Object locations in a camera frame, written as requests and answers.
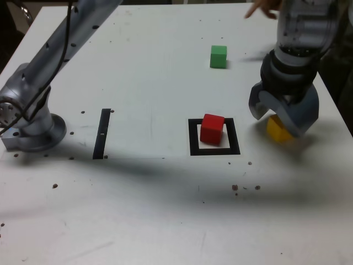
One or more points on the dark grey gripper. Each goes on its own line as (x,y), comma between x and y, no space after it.
(284,94)

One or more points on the yellow cube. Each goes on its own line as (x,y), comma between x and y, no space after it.
(275,133)

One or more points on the red cube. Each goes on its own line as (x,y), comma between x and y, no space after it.
(211,129)

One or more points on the green cube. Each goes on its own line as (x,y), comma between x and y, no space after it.
(218,56)

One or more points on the black tape square outline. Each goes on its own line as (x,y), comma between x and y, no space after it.
(193,138)

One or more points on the person's hand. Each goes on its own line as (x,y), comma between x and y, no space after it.
(266,7)

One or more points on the black tape strip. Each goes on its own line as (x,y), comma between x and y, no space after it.
(101,132)

